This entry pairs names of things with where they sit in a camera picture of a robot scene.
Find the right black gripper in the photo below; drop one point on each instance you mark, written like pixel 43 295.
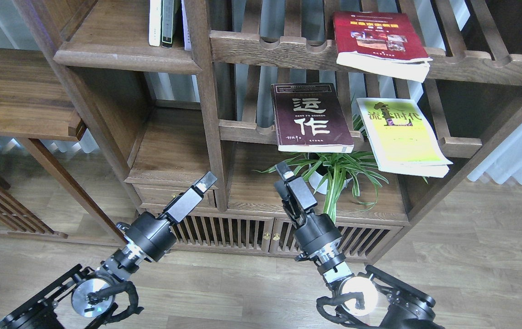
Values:
pixel 298 201

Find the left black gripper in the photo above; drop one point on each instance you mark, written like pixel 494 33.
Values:
pixel 182 205

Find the dark brown book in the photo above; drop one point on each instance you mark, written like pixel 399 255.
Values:
pixel 308 118

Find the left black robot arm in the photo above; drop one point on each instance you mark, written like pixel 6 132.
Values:
pixel 106 294

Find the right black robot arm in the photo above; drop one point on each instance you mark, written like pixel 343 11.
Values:
pixel 353 295

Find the white plant pot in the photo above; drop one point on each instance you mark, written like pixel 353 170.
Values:
pixel 320 184

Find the green spider plant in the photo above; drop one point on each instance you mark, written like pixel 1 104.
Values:
pixel 356 163

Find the dark wooden bookshelf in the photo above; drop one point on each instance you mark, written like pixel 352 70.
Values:
pixel 164 116

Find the yellow green book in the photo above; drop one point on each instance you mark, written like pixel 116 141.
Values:
pixel 402 140

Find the pale upright book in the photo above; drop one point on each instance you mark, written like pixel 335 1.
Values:
pixel 185 28

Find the red book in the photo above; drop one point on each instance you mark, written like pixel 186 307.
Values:
pixel 382 43

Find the dark green upright book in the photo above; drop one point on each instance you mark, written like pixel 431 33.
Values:
pixel 169 14

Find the white upright book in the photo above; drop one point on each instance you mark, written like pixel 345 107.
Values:
pixel 154 25

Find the wooden side table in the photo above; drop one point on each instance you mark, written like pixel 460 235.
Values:
pixel 34 106

